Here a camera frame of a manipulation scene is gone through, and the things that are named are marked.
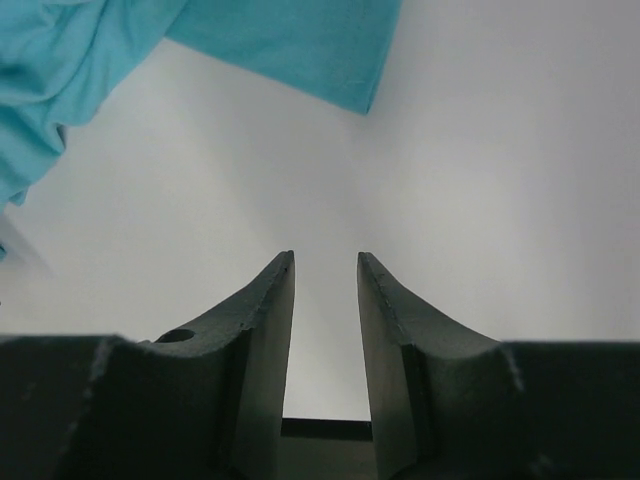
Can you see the turquoise t shirt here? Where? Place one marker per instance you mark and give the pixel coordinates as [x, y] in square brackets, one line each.
[61, 59]

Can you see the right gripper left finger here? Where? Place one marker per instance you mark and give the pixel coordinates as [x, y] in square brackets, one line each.
[204, 401]

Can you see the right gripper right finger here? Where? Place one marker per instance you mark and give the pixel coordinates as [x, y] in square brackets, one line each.
[447, 402]

